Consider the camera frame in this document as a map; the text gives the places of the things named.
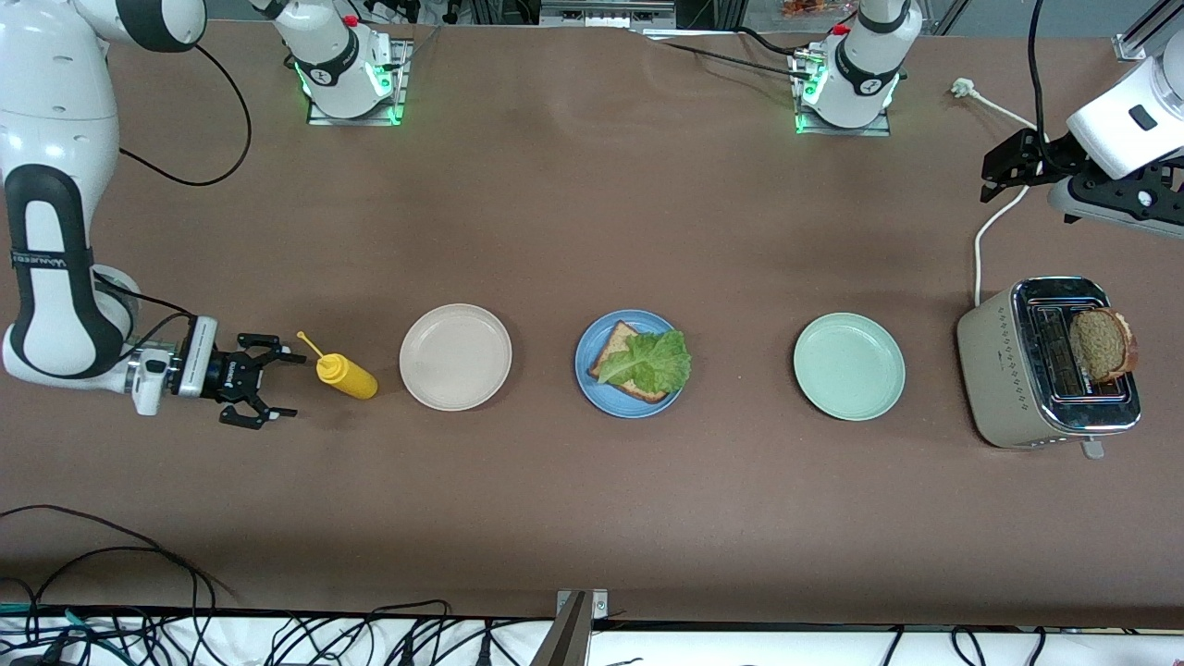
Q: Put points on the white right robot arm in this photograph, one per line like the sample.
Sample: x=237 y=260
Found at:
x=55 y=102

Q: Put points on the orange snack packet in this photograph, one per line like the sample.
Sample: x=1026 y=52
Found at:
x=805 y=7

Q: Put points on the beige and chrome toaster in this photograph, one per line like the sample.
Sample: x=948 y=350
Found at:
x=994 y=370

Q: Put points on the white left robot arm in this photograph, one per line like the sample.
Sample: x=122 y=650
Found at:
x=865 y=74

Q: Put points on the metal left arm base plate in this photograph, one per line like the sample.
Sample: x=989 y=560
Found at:
x=879 y=129

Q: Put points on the metal table edge bracket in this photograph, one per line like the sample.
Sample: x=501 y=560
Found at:
x=599 y=603

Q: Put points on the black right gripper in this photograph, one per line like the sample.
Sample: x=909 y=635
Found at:
x=225 y=374

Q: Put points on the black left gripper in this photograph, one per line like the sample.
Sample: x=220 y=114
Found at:
x=1038 y=158

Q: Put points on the blue plate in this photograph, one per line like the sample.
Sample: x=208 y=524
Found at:
x=592 y=388

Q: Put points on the pale green plate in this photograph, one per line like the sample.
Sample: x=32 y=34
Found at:
x=849 y=367

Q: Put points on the aluminium frame profile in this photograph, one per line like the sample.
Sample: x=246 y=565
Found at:
x=1133 y=42

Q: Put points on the beige plate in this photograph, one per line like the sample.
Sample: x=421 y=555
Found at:
x=455 y=357

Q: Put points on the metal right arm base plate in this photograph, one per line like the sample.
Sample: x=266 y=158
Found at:
x=404 y=74

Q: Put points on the brown bread slice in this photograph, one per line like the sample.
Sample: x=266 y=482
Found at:
x=1101 y=347
x=610 y=350

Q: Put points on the green lettuce leaf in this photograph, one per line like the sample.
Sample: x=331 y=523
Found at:
x=657 y=361

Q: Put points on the yellow squeeze bottle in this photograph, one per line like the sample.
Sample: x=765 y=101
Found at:
x=350 y=377

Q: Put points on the metal frame block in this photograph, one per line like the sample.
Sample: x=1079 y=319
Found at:
x=601 y=14

